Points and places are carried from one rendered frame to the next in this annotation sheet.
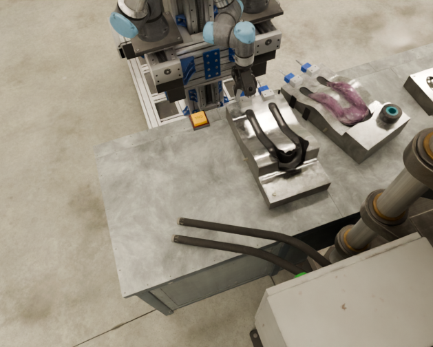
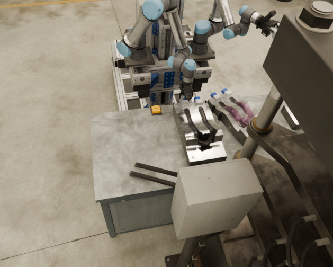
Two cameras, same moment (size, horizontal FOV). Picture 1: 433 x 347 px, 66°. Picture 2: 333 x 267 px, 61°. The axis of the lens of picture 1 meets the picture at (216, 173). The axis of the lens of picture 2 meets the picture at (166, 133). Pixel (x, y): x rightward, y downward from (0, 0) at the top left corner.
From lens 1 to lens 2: 0.61 m
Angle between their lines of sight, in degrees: 8
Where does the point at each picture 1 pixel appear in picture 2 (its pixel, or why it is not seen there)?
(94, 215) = (72, 166)
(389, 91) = not seen: hidden behind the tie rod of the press
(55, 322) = (33, 230)
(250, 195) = (179, 157)
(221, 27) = (177, 60)
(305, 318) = (192, 179)
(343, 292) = (210, 173)
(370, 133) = not seen: hidden behind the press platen
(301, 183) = (210, 153)
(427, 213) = (262, 162)
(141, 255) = (109, 179)
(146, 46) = (132, 62)
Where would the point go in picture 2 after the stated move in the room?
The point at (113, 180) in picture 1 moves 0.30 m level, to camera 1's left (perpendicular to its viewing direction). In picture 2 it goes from (99, 135) to (56, 133)
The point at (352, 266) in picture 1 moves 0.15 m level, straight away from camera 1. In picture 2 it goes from (215, 165) to (245, 151)
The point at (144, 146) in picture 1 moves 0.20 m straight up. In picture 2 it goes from (120, 119) to (118, 100)
